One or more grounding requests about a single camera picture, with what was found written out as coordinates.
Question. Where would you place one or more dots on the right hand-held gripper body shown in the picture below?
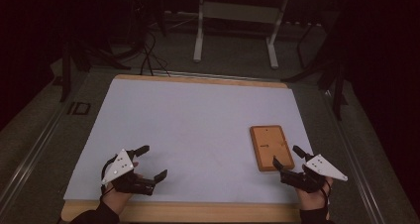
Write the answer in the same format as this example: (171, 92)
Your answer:
(322, 168)

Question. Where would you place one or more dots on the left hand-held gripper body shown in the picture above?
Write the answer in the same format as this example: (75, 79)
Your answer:
(119, 167)

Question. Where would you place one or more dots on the wooden photo frame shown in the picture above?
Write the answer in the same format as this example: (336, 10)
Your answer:
(272, 148)

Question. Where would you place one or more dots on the person's left hand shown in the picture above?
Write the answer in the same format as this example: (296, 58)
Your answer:
(116, 199)

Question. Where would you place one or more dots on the person's right hand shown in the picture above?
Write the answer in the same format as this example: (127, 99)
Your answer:
(313, 201)

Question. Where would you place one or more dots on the white table sheet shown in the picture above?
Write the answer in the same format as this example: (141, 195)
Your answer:
(198, 134)

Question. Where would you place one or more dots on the black floor socket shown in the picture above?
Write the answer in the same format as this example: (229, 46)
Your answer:
(79, 108)

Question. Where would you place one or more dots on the black tripod stand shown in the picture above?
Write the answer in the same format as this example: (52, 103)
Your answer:
(325, 68)
(82, 57)

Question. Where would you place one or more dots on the white metal stand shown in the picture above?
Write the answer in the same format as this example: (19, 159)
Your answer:
(237, 14)

